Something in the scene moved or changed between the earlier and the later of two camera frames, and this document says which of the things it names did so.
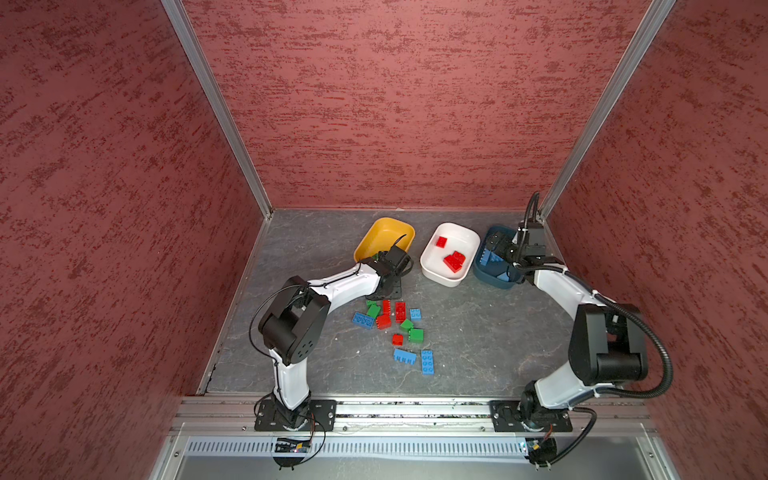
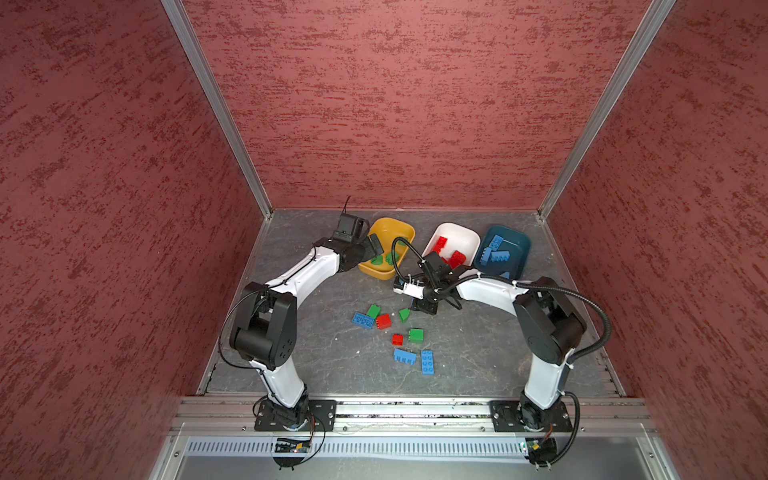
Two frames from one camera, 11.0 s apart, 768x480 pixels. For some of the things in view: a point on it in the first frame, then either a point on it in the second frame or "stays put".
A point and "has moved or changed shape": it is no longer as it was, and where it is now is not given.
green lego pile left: (373, 309) stays put
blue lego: (488, 256) has moved or changed shape
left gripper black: (395, 294) → (369, 251)
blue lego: (363, 320) stays put
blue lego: (404, 356) stays put
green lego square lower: (416, 335) stays put
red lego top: (455, 261) stays put
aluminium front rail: (410, 415) stays put
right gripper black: (504, 241) → (424, 306)
